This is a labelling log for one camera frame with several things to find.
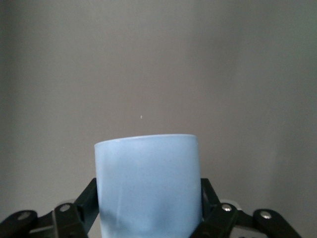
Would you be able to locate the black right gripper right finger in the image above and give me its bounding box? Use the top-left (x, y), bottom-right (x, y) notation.
top-left (193, 178), bottom-right (302, 238)

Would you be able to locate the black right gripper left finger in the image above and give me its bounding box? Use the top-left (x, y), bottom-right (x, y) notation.
top-left (0, 178), bottom-right (101, 238)

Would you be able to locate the light blue plastic cup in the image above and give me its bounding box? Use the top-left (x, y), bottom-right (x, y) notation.
top-left (94, 134), bottom-right (204, 238)

